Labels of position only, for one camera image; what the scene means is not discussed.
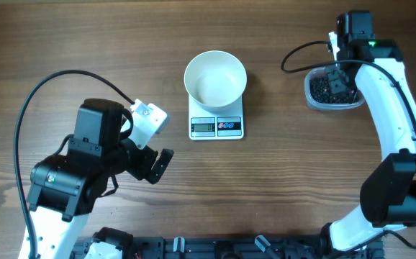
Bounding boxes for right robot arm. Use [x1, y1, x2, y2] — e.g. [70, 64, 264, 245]
[329, 11, 416, 253]

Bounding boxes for white digital kitchen scale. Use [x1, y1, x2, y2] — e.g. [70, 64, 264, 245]
[189, 97, 245, 141]

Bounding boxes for right black cable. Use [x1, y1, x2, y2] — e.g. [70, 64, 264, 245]
[280, 40, 416, 251]

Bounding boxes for clear plastic container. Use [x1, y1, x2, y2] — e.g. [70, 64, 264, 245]
[304, 67, 365, 111]

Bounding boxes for white bowl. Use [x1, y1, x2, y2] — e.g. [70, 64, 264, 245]
[184, 50, 248, 112]

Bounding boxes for black beans in container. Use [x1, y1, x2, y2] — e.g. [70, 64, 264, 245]
[309, 77, 359, 104]

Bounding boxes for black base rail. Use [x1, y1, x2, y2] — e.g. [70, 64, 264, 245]
[74, 226, 385, 259]

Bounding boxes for left black cable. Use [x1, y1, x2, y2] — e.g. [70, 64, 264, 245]
[12, 69, 135, 259]

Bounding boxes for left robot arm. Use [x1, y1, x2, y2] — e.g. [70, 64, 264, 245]
[19, 99, 174, 258]

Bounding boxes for black cable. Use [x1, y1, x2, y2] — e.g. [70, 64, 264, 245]
[280, 40, 416, 251]
[12, 69, 135, 259]

